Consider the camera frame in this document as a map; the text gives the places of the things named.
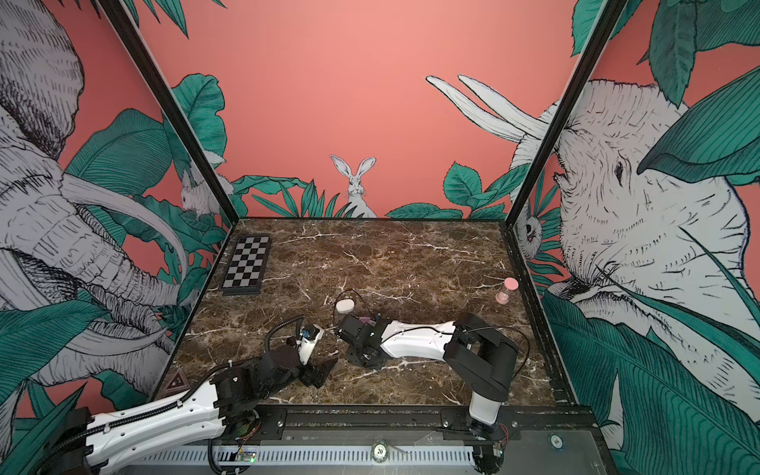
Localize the black left frame post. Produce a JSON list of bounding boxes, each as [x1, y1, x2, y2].
[[97, 0, 239, 227]]

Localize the black right frame post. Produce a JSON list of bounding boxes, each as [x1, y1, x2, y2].
[[506, 0, 627, 228]]

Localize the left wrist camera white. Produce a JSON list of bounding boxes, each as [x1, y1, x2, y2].
[[296, 324, 325, 365]]

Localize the black frame post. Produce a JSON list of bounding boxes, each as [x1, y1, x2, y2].
[[506, 0, 627, 228], [97, 0, 239, 227]]

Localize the white earbud charging case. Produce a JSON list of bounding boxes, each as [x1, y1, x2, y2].
[[334, 299, 355, 315]]

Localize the black white checkerboard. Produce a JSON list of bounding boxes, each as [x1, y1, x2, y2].
[[221, 235, 272, 296]]

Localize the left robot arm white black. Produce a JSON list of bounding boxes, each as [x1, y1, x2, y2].
[[28, 317, 334, 474]]

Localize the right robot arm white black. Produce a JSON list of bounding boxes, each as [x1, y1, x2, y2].
[[336, 313, 520, 439]]

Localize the white perforated cable duct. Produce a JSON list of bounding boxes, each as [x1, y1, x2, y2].
[[129, 444, 476, 467]]

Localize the pink earbud charging case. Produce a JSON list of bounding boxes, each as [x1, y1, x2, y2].
[[360, 317, 382, 326]]

